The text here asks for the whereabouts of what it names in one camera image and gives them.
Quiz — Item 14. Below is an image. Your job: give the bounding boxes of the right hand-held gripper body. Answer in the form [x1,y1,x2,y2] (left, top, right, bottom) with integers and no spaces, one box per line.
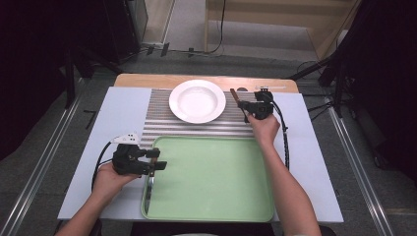
[244,85,287,121]

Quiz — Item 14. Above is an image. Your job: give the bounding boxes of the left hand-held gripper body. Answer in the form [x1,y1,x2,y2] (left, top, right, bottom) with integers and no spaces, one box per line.
[110,132,155,177]

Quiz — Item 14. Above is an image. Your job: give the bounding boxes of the wooden handled fork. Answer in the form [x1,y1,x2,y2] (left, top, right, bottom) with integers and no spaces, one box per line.
[229,88,251,125]

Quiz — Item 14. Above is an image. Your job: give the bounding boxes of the white plate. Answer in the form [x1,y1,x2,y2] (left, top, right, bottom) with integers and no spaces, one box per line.
[168,79,227,125]

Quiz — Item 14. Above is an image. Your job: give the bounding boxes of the green tray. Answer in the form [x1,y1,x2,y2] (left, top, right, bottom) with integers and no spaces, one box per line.
[141,136,275,223]

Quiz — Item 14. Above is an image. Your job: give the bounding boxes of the person's right hand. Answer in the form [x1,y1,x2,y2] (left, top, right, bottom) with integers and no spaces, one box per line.
[247,112,282,148]

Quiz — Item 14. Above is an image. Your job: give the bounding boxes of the person's left hand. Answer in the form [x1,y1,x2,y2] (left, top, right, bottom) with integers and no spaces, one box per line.
[91,161,143,205]

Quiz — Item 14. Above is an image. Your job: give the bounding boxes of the striped placemat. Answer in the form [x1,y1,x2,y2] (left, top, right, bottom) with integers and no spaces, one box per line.
[139,88,268,150]

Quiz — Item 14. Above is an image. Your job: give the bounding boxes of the pale blue table board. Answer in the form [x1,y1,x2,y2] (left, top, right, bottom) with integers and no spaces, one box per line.
[57,86,345,224]

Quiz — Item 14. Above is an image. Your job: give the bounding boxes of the person's dark clothing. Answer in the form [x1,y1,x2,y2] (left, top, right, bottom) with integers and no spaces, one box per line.
[130,221,277,236]

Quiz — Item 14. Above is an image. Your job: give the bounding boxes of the black metal stand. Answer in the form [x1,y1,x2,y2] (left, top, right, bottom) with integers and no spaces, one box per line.
[63,48,79,111]
[287,30,349,120]

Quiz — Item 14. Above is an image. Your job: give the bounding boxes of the light wooden shelf unit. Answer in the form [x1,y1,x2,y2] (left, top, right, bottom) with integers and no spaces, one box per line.
[204,0,362,62]

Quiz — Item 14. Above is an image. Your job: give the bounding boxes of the black cabinet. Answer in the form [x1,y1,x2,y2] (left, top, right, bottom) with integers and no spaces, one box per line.
[101,0,149,66]

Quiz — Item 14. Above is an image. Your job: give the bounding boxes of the dark curtain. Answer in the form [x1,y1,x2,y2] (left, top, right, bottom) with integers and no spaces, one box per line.
[338,0,417,185]
[0,0,111,161]

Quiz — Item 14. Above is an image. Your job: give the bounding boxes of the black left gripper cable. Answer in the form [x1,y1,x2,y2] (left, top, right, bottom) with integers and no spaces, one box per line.
[90,141,116,192]

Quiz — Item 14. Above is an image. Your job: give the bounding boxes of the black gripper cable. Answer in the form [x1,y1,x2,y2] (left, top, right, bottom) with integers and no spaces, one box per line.
[90,141,116,192]
[267,94,292,172]

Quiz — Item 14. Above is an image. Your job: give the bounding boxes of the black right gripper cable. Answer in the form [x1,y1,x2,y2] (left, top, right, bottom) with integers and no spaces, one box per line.
[267,94,292,172]

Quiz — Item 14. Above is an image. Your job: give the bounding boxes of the black hanging cable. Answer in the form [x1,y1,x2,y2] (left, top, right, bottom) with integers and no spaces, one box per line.
[208,0,227,55]

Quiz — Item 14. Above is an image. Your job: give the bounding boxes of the metal floor rail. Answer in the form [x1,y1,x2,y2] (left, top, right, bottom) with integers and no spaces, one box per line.
[0,94,84,236]
[327,104,396,236]

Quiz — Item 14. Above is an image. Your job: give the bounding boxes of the black floor cables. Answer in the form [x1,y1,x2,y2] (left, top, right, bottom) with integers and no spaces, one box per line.
[130,41,225,59]

